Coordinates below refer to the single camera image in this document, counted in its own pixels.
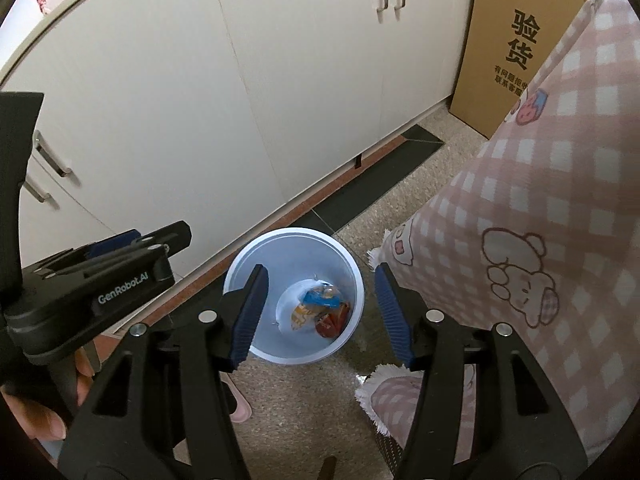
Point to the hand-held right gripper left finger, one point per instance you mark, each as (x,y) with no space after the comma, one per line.
(249,312)

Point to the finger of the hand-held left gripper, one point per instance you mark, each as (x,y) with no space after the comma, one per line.
(170,235)
(115,241)

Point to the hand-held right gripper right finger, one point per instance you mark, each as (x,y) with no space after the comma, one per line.
(393,312)

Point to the white plastic trash bin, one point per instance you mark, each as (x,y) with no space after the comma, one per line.
(300,260)

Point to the person's left hand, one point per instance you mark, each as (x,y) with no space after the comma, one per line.
(30,415)

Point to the yellow snack packet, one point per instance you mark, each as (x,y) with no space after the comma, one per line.
(301,317)

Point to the red snack packet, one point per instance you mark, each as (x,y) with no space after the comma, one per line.
(331,324)

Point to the blue orange snack packet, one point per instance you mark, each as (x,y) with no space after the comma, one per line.
(322,297)

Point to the pink checked fringed cushion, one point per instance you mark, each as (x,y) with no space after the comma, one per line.
(395,395)

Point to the pink slipper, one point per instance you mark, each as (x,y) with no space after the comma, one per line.
(239,402)

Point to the white cabinet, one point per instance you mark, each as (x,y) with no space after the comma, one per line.
(200,85)

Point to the pink checked cartoon tablecloth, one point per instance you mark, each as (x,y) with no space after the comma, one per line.
(565,160)

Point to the large printed cardboard box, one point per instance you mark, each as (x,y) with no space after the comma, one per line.
(505,20)

